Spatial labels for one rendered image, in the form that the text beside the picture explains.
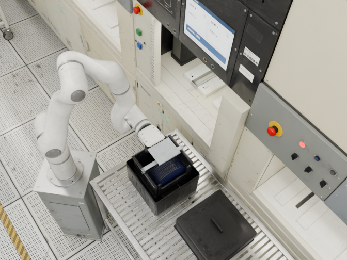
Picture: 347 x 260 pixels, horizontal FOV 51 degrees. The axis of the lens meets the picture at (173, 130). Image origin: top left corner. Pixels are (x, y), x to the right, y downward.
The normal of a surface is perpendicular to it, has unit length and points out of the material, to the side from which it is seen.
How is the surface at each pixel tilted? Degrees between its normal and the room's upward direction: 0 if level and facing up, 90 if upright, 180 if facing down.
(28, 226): 0
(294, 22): 90
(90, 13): 0
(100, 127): 0
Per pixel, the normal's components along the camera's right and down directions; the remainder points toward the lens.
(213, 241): 0.04, -0.55
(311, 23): -0.79, 0.49
